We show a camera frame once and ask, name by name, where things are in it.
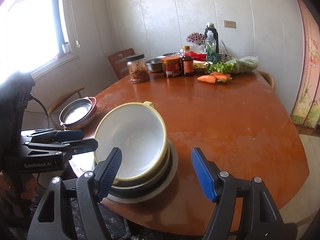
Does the rear carrot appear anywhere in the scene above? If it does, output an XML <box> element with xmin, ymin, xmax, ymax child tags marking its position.
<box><xmin>211</xmin><ymin>72</ymin><xmax>232</xmax><ymax>83</ymax></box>

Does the dark steel bowl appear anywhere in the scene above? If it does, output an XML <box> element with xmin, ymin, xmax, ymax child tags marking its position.
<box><xmin>110</xmin><ymin>146</ymin><xmax>170</xmax><ymax>195</ymax></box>

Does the black cable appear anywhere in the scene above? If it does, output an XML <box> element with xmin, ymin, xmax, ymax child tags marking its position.
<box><xmin>29</xmin><ymin>94</ymin><xmax>51</xmax><ymax>120</ymax></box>

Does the carrot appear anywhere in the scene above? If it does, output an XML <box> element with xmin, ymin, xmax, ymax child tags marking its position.
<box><xmin>197</xmin><ymin>75</ymin><xmax>217</xmax><ymax>84</ymax></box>
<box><xmin>211</xmin><ymin>72</ymin><xmax>232</xmax><ymax>83</ymax></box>

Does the large steel plate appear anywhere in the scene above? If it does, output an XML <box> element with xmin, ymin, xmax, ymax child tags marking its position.
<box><xmin>107</xmin><ymin>139</ymin><xmax>178</xmax><ymax>204</ymax></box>

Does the glass jar black lid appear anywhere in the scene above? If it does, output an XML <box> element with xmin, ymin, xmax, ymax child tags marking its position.
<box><xmin>126</xmin><ymin>54</ymin><xmax>150</xmax><ymax>83</ymax></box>

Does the front carrot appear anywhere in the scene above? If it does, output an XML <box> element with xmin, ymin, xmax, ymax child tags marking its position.
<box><xmin>197</xmin><ymin>75</ymin><xmax>217</xmax><ymax>84</ymax></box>

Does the person's left hand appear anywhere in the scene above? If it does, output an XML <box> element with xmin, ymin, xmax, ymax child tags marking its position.
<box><xmin>0</xmin><ymin>171</ymin><xmax>38</xmax><ymax>201</ymax></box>

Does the red snack package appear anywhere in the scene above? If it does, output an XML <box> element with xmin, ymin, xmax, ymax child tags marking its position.
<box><xmin>190</xmin><ymin>51</ymin><xmax>207</xmax><ymax>62</ymax></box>

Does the steel basin on table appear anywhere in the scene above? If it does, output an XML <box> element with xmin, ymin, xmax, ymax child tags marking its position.
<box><xmin>146</xmin><ymin>57</ymin><xmax>163</xmax><ymax>73</ymax></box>

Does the wall power socket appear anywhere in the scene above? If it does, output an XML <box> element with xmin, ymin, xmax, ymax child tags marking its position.
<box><xmin>223</xmin><ymin>20</ymin><xmax>236</xmax><ymax>29</ymax></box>

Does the yellow white ceramic bowl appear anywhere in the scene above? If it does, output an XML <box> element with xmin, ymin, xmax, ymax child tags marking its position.
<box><xmin>94</xmin><ymin>101</ymin><xmax>168</xmax><ymax>182</ymax></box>

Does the clear plastic bottle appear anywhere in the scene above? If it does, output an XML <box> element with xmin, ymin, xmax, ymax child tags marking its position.
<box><xmin>205</xmin><ymin>31</ymin><xmax>216</xmax><ymax>63</ymax></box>

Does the red lid sauce jar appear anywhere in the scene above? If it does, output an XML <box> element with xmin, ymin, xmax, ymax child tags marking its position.
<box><xmin>161</xmin><ymin>56</ymin><xmax>182</xmax><ymax>78</ymax></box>

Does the plate of yellow food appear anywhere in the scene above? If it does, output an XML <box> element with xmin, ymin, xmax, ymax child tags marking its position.
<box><xmin>193</xmin><ymin>60</ymin><xmax>207</xmax><ymax>72</ymax></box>

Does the black thermos flask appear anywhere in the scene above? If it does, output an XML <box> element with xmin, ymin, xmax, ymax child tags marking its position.
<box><xmin>204</xmin><ymin>22</ymin><xmax>219</xmax><ymax>54</ymax></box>

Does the bag of green vegetables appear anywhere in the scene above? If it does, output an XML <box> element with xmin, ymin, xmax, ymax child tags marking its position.
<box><xmin>204</xmin><ymin>56</ymin><xmax>259</xmax><ymax>74</ymax></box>

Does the stainless steel bowl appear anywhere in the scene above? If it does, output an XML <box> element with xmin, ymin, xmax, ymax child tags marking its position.
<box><xmin>59</xmin><ymin>98</ymin><xmax>92</xmax><ymax>126</ymax></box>

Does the dark soy sauce bottle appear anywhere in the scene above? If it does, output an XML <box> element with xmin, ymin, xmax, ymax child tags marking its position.
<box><xmin>181</xmin><ymin>46</ymin><xmax>194</xmax><ymax>76</ymax></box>

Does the wooden chair behind table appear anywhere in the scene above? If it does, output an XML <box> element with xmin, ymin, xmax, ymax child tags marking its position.
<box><xmin>258</xmin><ymin>70</ymin><xmax>276</xmax><ymax>91</ymax></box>

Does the brown slatted wooden chair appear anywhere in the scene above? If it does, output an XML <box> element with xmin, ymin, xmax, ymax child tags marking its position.
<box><xmin>107</xmin><ymin>48</ymin><xmax>135</xmax><ymax>80</ymax></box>

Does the pink silicone handled bowl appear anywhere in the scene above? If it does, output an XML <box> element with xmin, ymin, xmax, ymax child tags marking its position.
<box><xmin>59</xmin><ymin>97</ymin><xmax>97</xmax><ymax>130</ymax></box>

